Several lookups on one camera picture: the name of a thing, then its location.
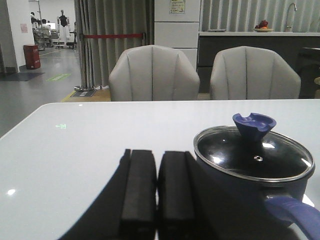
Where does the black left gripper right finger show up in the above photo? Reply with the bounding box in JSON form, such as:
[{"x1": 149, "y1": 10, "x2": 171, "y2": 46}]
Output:
[{"x1": 157, "y1": 151, "x2": 218, "y2": 240}]

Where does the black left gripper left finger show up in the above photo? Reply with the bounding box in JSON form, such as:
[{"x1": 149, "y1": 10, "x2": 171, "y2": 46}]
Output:
[{"x1": 61, "y1": 149, "x2": 157, "y2": 240}]

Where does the glass lid with blue knob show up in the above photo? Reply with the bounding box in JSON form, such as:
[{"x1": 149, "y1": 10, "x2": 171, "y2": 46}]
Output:
[{"x1": 193, "y1": 112, "x2": 316, "y2": 183}]

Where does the dark blue saucepan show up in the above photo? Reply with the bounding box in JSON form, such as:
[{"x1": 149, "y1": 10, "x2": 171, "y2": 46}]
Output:
[{"x1": 197, "y1": 157, "x2": 320, "y2": 240}]

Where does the left beige upholstered chair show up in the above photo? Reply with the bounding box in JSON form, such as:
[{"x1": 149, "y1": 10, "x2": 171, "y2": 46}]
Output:
[{"x1": 109, "y1": 45, "x2": 200, "y2": 102}]

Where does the beige upholstered chair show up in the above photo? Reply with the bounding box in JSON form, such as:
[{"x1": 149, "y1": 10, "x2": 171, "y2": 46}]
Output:
[
  {"x1": 210, "y1": 46, "x2": 301, "y2": 100},
  {"x1": 109, "y1": 45, "x2": 200, "y2": 102}
]

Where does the right beige upholstered chair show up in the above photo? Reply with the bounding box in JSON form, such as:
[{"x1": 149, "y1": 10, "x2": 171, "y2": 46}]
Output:
[{"x1": 210, "y1": 46, "x2": 301, "y2": 100}]

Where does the red barrier belt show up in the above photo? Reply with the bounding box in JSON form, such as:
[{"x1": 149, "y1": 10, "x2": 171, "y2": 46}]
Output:
[{"x1": 83, "y1": 33, "x2": 144, "y2": 39}]

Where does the grey pleated curtain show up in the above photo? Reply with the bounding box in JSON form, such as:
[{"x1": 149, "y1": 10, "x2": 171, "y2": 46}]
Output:
[{"x1": 74, "y1": 0, "x2": 155, "y2": 90}]

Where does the red trash bin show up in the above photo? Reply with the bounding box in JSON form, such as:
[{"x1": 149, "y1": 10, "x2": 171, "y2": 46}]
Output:
[{"x1": 23, "y1": 44, "x2": 41, "y2": 70}]

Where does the white cabinet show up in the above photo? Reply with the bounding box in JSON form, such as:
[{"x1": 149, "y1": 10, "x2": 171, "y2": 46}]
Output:
[{"x1": 154, "y1": 0, "x2": 201, "y2": 69}]

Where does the dark counter with white top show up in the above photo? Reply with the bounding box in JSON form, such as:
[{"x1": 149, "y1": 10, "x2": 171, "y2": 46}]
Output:
[{"x1": 197, "y1": 31, "x2": 320, "y2": 99}]

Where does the fruit plate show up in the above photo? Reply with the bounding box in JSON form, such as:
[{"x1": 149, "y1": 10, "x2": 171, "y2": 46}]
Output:
[{"x1": 253, "y1": 19, "x2": 274, "y2": 33}]

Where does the chrome faucet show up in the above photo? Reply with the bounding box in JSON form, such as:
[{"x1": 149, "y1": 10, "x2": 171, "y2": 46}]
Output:
[{"x1": 284, "y1": 2, "x2": 298, "y2": 32}]

